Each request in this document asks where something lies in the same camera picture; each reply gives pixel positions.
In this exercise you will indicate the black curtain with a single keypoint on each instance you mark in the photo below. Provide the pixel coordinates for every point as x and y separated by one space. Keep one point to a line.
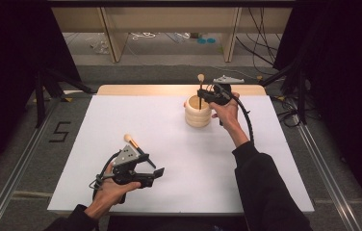
9 48
346 64

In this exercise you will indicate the person's right hand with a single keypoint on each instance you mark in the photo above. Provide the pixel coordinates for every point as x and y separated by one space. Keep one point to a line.
228 114

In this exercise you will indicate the black metal stand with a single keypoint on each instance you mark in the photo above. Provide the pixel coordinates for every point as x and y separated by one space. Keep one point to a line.
302 96
40 102

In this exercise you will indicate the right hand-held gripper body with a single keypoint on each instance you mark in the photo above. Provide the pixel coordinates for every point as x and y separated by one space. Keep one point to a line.
222 94

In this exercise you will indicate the black makeup brush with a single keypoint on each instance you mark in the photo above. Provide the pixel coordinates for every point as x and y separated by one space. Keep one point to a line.
201 77
127 138

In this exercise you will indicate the aluminium floor rail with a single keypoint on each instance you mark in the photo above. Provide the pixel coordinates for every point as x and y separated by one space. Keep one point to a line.
326 173
12 183

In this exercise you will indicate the cream ribbed brush holder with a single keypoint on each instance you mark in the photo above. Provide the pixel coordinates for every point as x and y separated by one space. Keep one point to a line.
198 119

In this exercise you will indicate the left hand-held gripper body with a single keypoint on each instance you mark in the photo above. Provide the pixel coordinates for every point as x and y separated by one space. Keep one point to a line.
126 157

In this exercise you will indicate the beige wooden desk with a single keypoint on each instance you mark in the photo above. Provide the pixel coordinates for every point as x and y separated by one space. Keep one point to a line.
115 38

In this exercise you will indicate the person's left hand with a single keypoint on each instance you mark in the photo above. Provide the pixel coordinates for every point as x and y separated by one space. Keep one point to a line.
108 195

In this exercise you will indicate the clear plastic bag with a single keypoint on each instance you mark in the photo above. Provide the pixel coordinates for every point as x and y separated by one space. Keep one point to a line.
100 47

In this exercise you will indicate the blue disc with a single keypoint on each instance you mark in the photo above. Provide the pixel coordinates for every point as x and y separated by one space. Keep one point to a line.
201 41
211 40

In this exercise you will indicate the white table cover sheet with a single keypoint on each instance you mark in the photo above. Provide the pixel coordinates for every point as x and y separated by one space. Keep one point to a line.
175 154

